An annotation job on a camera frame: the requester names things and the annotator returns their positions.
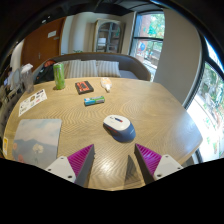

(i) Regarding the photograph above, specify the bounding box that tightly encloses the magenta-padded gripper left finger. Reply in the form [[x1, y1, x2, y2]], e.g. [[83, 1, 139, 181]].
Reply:
[[45, 143, 96, 188]]

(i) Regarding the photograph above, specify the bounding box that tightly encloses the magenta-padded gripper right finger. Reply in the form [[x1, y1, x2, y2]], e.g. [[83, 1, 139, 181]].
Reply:
[[134, 143, 184, 185]]

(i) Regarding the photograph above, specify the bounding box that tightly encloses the white and blue computer mouse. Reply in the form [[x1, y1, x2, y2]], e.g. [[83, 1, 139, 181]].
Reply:
[[102, 114, 137, 144]]

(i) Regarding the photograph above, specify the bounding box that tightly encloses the sky and flower print mouse pad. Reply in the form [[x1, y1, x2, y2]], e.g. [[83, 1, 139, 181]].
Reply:
[[11, 118, 63, 170]]

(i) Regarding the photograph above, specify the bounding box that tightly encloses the white sticker sheet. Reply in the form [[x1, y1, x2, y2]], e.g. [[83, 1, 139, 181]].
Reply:
[[18, 88, 48, 117]]

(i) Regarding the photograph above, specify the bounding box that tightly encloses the teal and green small pack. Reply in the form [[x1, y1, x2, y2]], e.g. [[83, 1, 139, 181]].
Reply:
[[83, 95, 106, 107]]

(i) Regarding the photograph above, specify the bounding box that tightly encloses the black and red flat box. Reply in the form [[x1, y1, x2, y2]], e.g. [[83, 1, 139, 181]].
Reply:
[[74, 80, 95, 95]]

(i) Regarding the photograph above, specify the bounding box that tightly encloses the green drink can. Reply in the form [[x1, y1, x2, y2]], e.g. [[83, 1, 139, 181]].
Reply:
[[52, 62, 67, 91]]

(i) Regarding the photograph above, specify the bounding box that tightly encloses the orange and white snack packet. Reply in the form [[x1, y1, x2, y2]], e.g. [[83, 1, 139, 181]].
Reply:
[[100, 77, 113, 93]]

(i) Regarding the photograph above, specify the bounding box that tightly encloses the black backpack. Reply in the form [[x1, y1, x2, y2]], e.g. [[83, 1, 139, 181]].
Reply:
[[34, 59, 56, 84]]

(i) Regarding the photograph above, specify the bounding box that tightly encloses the striped cushion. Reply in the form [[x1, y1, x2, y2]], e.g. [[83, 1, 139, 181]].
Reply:
[[96, 60, 122, 78], [63, 59, 99, 79]]

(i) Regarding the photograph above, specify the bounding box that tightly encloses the grey curved sofa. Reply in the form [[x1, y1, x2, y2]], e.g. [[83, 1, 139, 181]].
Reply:
[[33, 52, 152, 82]]

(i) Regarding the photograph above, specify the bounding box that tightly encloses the brown wooden door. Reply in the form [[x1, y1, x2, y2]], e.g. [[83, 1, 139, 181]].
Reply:
[[20, 17, 67, 73]]

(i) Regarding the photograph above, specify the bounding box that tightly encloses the arched wooden shelf cabinet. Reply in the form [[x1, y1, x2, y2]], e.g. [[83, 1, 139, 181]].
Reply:
[[92, 18, 126, 54]]

